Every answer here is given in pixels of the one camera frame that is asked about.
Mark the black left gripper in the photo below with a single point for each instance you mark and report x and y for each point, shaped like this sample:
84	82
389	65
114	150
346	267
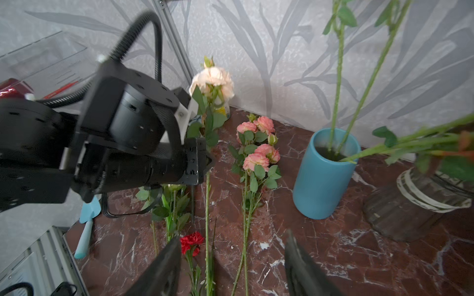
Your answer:
131	132

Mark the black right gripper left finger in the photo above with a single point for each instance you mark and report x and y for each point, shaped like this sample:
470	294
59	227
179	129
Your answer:
161	278

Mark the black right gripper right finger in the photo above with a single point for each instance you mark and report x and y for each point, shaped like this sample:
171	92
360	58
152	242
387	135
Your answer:
304	277

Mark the large peach rose spray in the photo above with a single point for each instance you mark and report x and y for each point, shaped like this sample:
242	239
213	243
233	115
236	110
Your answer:
211	88

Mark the pink rose spray stem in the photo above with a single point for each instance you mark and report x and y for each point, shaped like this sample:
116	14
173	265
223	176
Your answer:
341	17

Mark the peach rose spray stem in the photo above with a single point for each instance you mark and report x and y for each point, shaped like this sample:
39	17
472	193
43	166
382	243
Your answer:
391	17

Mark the peach single rose stem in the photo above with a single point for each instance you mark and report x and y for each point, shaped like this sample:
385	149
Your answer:
447	148

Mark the teal ceramic vase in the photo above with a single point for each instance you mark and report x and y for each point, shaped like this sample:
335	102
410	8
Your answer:
322	181

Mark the clear glass vase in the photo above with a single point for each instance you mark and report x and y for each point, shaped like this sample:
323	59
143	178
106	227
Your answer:
408	209

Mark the red carnation stem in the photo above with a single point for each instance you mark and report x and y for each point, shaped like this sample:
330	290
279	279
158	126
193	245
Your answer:
190	248

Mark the teal handled scraper tool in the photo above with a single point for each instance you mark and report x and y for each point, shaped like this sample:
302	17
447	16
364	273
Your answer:
88	212

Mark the clear plastic wall bin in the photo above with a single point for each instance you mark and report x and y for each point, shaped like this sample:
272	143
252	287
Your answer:
52	66

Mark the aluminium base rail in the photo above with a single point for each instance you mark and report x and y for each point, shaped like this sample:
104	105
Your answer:
46	264

